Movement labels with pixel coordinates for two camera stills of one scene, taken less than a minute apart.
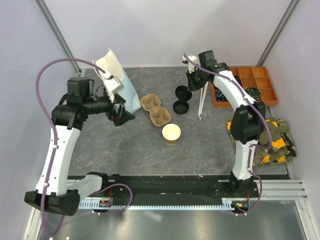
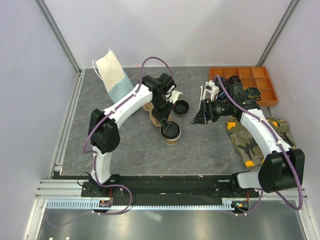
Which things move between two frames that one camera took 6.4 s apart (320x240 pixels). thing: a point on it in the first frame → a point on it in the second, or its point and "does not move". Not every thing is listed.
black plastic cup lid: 182,93 → 171,130
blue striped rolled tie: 220,96 does not move
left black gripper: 123,116 → 164,115
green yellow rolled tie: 254,92 does not move
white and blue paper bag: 116,81 does not move
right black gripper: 192,86 → 207,108
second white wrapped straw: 200,104 does not move
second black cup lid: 181,107 does not move
